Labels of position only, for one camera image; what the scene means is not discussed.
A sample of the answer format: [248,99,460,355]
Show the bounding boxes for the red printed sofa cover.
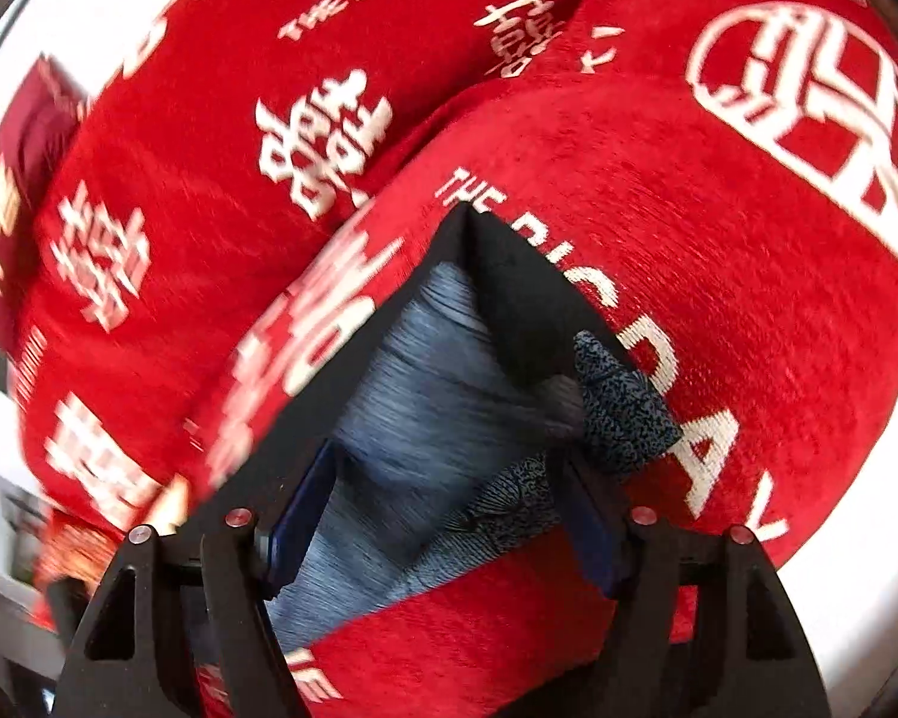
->
[7,0,898,718]

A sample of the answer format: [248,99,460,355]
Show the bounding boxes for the dark red printed cushion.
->
[0,52,91,349]

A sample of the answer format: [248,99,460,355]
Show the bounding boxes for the black pants with grey pattern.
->
[187,205,684,652]

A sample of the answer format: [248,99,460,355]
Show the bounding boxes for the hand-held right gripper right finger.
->
[556,451,829,718]

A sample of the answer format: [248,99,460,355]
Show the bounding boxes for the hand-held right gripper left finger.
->
[51,440,343,718]

